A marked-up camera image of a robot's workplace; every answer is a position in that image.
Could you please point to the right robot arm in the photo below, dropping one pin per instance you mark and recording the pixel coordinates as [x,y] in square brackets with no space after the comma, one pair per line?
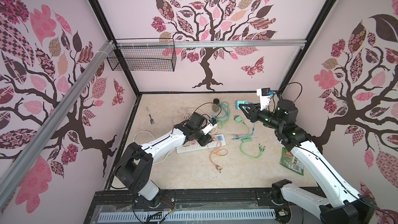
[342,204]

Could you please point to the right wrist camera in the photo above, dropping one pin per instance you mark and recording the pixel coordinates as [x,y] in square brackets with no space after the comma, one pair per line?
[265,95]

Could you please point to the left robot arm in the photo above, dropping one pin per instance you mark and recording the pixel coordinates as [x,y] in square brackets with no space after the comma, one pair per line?
[134,168]

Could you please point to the black wire basket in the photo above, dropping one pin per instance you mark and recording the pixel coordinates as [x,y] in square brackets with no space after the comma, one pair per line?
[143,54]

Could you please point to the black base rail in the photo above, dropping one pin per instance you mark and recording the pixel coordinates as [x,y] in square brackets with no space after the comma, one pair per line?
[196,200]

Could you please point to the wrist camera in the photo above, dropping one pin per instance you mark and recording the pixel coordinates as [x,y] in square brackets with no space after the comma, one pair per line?
[210,126]
[265,95]

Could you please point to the white cable duct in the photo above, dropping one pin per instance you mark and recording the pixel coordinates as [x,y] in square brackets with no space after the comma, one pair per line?
[158,217]

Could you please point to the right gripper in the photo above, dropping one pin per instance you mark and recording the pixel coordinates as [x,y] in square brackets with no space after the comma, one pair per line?
[254,111]

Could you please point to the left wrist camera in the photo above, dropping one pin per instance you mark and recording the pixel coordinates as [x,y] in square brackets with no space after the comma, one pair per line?
[210,126]

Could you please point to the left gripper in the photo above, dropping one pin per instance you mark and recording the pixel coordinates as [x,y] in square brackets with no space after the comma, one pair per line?
[205,140]

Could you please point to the green snack packet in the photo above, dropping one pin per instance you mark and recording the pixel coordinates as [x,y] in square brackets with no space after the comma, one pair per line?
[290,162]

